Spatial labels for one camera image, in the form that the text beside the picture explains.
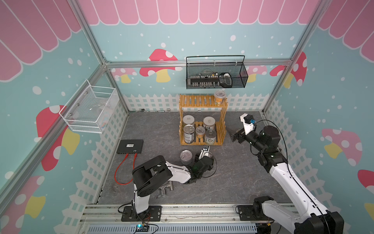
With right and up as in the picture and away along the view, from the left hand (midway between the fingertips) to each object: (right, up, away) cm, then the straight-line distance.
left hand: (208, 157), depth 91 cm
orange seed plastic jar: (+5, +36, -9) cm, 38 cm away
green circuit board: (-36, -31, -18) cm, 51 cm away
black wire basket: (-3, +52, +2) cm, 52 cm away
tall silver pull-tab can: (-12, +16, +1) cm, 20 cm away
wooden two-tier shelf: (-3, +35, -4) cm, 35 cm away
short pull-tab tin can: (+2, +14, +3) cm, 14 cm away
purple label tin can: (-14, +1, -2) cm, 14 cm away
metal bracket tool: (-24, -14, -9) cm, 29 cm away
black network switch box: (-52, +6, +6) cm, 52 cm away
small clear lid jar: (-5, +16, +7) cm, 18 cm away
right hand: (+11, +22, -18) cm, 30 cm away
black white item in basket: (+10, +48, -1) cm, 49 cm away
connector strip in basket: (-2, +47, -2) cm, 47 cm away
